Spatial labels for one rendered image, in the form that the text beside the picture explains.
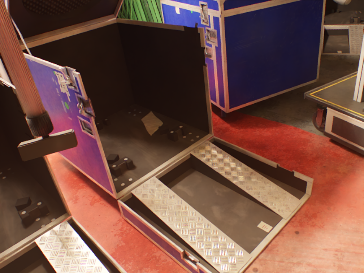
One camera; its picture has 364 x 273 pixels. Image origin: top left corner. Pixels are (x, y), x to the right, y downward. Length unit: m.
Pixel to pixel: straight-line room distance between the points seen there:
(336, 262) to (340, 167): 0.80
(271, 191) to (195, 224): 0.54
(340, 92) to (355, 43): 2.16
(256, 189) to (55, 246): 1.19
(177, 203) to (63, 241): 0.65
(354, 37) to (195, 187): 3.46
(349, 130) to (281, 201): 0.76
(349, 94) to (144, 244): 1.83
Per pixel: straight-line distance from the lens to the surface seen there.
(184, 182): 2.20
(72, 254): 1.84
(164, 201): 1.93
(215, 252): 1.75
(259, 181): 2.10
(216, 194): 2.08
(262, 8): 2.64
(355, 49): 4.67
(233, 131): 2.75
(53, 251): 1.88
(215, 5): 2.48
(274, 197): 2.04
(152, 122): 2.66
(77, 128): 1.96
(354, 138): 2.47
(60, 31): 2.64
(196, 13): 2.77
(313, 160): 2.44
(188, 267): 1.71
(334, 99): 2.58
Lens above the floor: 1.43
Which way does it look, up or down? 31 degrees down
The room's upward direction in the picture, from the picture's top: 7 degrees counter-clockwise
